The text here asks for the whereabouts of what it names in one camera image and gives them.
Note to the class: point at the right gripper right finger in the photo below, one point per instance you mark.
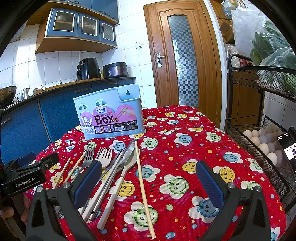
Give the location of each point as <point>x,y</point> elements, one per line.
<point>254,220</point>

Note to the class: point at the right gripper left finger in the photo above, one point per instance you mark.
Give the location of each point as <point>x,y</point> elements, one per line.
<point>43,223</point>

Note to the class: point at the steel fork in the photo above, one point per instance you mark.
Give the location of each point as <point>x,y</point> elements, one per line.
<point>87,159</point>

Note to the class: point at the white handled fork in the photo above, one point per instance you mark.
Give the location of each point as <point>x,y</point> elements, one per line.
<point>104,157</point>

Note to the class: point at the white handled table knife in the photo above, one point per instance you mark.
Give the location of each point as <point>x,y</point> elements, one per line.
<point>124,158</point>

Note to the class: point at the white handled spoon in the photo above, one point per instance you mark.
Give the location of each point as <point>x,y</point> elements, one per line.
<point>131,162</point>

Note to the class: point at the light blue utensil holder box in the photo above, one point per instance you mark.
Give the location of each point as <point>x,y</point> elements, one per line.
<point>111,112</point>

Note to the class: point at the blue lower kitchen cabinets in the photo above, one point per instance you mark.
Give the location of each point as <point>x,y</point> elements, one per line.
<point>31,125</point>

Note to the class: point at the person's left hand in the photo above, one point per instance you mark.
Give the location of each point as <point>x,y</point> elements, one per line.
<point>7,212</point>

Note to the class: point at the steel kettle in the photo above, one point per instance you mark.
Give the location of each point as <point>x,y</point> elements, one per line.
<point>25,93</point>

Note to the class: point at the steel wok pot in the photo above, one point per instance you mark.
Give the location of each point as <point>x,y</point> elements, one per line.
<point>7,95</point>

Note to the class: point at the pile of white eggs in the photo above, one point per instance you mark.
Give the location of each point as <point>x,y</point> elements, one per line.
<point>265,140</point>

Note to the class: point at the smartphone on rack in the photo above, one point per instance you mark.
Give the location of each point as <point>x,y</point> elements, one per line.
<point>287,145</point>

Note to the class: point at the red smiley floral tablecloth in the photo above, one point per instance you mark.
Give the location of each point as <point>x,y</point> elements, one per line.
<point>175,139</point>

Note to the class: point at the black air fryer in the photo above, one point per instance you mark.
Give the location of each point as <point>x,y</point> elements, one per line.
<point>88,68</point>

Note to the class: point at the wooden side cabinet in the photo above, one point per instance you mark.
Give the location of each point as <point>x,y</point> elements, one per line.
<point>243,104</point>

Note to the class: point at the dark rice cooker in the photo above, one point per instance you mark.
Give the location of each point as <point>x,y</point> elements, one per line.
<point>113,70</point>

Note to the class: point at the bag of green vegetables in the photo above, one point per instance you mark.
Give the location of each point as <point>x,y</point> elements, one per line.
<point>270,49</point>

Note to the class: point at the white plastic bag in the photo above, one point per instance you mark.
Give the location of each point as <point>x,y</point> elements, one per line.
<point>245,23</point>

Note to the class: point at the wooden door with glass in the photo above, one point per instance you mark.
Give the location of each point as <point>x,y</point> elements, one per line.
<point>191,71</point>

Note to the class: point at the black wire rack cart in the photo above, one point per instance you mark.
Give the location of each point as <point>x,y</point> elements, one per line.
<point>243,72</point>

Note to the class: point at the blue wall cabinet glass doors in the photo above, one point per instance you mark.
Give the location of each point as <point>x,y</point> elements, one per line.
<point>76,26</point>

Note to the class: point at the metal door handle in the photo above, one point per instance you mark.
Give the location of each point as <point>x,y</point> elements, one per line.
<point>159,58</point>

